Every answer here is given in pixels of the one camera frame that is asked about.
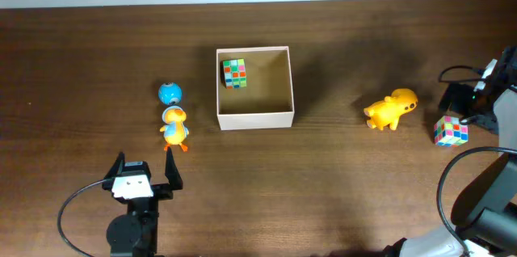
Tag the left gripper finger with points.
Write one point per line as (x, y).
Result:
(172, 172)
(117, 167)

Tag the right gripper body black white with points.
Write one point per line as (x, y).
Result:
(456, 98)

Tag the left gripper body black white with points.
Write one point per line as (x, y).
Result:
(161, 191)

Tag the rubik cube pastel colours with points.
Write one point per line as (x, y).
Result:
(449, 132)

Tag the yellow duck toy blue jacket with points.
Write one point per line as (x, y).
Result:
(174, 131)

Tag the rubik cube green orange top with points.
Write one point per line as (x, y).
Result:
(234, 72)

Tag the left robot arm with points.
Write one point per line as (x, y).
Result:
(135, 233)

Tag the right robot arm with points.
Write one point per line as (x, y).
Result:
(483, 217)

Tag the blue ball toy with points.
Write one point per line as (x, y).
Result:
(170, 93)

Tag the white cardboard box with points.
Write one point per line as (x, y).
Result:
(267, 100)

